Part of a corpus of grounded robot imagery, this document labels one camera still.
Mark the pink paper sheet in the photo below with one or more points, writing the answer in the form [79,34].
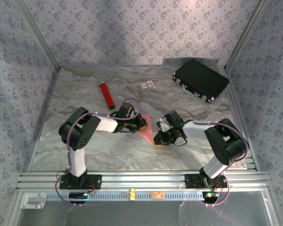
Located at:
[148,134]

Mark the aluminium frame post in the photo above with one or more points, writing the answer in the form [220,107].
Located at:
[245,35]
[39,35]

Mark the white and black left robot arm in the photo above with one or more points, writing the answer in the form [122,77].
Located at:
[77,162]

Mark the black right controller board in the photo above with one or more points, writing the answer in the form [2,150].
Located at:
[210,196]

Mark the red cylindrical tube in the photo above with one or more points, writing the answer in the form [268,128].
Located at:
[106,95]

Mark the orange label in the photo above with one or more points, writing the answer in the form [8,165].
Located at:
[158,195]

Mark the black left controller board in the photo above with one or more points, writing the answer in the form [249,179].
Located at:
[77,196]

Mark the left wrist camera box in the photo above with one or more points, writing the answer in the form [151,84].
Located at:
[131,111]

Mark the grey metal bracket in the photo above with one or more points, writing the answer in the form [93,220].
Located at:
[33,200]

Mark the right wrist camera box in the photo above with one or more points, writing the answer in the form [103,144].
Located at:
[162,124]

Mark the small playing card box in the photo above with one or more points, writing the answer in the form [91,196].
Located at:
[147,85]

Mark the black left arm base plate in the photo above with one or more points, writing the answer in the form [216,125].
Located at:
[94,182]

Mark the aluminium side rail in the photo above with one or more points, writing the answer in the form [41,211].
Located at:
[238,106]
[44,117]

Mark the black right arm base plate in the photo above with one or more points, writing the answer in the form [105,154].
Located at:
[192,182]

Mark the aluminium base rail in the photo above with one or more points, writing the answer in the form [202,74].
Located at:
[143,180]

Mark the black hard case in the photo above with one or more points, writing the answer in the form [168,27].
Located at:
[200,78]

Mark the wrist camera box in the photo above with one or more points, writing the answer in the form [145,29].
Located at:
[131,111]
[162,124]

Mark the black controller board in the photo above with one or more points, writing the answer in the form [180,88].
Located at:
[210,196]
[77,196]

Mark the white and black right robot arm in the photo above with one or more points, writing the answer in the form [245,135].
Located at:
[214,168]

